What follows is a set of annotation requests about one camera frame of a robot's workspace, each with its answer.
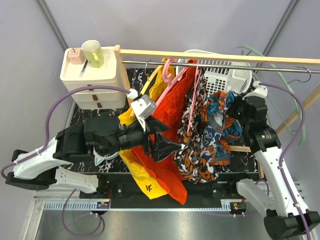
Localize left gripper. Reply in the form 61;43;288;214
99;115;183;162

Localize blue patterned shorts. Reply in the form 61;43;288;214
200;91;243;166

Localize mint green hanger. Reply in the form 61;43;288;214
237;45;312;146

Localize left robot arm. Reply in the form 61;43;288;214
5;115;182;199

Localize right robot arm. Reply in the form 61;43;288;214
227;96;320;240

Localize black orange patterned shorts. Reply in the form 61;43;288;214
173;69;218;183

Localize yellow shorts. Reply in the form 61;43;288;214
119;67;168;200

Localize thin pink hanger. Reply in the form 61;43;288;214
187;62;200;132

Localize teal headphones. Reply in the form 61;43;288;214
93;148;119;166

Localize white laundry basket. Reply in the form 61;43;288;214
185;49;253;96

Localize wooden clothes rack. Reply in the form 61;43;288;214
114;45;320;134

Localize cream drawer unit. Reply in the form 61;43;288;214
60;46;127;110

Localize blue pen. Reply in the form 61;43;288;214
79;60;88;76

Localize green mug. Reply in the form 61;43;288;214
81;40;104;68

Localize pink cube holder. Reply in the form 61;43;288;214
67;47;85;65

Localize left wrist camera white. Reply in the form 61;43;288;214
131;94;157;132

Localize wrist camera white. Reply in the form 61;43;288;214
131;94;157;132
242;80;268;100

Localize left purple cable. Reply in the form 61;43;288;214
0;85;132;236

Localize purple cable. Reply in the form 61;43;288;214
0;85;132;236
207;83;313;240

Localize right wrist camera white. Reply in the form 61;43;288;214
242;80;268;100

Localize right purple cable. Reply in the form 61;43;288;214
207;83;313;240

